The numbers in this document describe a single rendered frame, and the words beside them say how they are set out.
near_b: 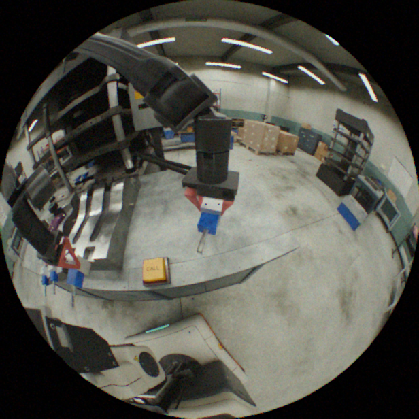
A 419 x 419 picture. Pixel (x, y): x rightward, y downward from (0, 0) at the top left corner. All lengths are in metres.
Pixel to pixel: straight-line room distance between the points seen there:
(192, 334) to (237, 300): 0.50
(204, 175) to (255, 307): 1.15
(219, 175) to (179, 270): 0.29
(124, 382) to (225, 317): 0.95
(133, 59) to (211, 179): 0.23
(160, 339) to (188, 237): 0.74
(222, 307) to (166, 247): 0.86
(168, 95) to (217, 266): 0.39
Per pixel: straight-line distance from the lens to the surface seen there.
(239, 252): 0.40
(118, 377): 0.40
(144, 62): 0.21
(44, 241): 0.31
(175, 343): 0.93
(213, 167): 0.19
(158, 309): 1.23
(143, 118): 1.04
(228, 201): 0.22
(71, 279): 0.38
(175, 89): 0.19
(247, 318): 1.20
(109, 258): 0.41
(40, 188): 0.30
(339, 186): 3.71
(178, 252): 0.40
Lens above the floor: 1.15
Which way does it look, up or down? 45 degrees down
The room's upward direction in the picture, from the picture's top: straight up
